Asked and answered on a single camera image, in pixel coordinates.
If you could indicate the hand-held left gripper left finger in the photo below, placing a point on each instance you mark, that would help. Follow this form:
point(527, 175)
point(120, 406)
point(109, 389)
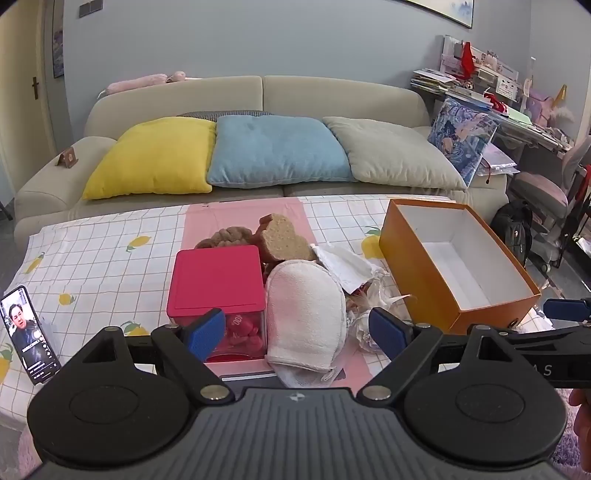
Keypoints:
point(203, 333)

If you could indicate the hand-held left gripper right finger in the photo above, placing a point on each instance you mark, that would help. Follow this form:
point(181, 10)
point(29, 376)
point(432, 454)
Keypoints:
point(387, 333)

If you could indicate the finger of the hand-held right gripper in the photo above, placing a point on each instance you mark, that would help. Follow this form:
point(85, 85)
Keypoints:
point(568, 308)

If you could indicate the orange cardboard box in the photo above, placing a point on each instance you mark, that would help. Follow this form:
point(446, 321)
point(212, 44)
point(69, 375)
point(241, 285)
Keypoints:
point(461, 258)

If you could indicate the person's right hand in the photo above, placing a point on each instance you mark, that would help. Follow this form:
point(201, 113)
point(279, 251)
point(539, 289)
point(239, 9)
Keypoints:
point(582, 424)

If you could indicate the clear plastic bag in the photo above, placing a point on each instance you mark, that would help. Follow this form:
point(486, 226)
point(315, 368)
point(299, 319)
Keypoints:
point(383, 293)

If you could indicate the clear box with red lid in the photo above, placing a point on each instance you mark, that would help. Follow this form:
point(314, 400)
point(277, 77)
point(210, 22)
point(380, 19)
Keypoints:
point(217, 277)

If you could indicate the white bath mitt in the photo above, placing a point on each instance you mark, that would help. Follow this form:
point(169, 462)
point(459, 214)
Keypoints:
point(304, 309)

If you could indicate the black backpack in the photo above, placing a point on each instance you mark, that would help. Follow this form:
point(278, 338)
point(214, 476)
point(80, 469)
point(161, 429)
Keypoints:
point(515, 230)

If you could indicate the lemon print checked tablecloth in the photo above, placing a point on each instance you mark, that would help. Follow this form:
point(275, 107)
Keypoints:
point(101, 277)

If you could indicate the pink grey desk chair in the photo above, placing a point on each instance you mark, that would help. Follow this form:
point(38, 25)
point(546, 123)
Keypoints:
point(545, 189)

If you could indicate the pink mat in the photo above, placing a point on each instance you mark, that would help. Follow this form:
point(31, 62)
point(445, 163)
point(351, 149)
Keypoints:
point(231, 214)

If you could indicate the smartphone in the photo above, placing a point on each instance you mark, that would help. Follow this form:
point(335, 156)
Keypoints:
point(27, 332)

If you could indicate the beige pillow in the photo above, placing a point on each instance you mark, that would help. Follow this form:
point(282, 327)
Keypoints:
point(392, 152)

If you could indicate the yellow pillow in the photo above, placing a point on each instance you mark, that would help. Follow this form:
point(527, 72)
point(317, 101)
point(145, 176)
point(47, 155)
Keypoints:
point(152, 157)

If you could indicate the cluttered desk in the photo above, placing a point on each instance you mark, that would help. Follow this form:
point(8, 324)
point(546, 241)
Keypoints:
point(521, 124)

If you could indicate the light blue pillow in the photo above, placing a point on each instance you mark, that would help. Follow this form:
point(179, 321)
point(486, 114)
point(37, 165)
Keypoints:
point(277, 150)

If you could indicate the purple unicorn plush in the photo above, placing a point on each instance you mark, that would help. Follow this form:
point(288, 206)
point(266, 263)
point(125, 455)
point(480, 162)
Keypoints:
point(547, 108)

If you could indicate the blue printed pillow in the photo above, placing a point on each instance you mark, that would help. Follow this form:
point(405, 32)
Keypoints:
point(461, 134)

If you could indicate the small brown stand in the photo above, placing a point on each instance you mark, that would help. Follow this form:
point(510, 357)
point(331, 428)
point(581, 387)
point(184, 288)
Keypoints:
point(68, 158)

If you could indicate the beige sofa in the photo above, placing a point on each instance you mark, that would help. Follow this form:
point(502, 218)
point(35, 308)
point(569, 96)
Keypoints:
point(323, 92)

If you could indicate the pink plush toy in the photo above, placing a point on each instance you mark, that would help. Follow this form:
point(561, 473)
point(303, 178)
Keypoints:
point(138, 83)

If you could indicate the stack of papers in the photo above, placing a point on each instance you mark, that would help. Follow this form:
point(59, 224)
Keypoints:
point(434, 78)

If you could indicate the cream door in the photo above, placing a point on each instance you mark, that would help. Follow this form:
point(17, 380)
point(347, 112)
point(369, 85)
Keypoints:
point(23, 92)

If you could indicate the framed wall painting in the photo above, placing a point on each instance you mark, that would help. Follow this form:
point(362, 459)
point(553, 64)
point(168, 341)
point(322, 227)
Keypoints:
point(452, 9)

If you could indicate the wall poster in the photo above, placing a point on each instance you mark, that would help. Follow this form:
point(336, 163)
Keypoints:
point(57, 41)

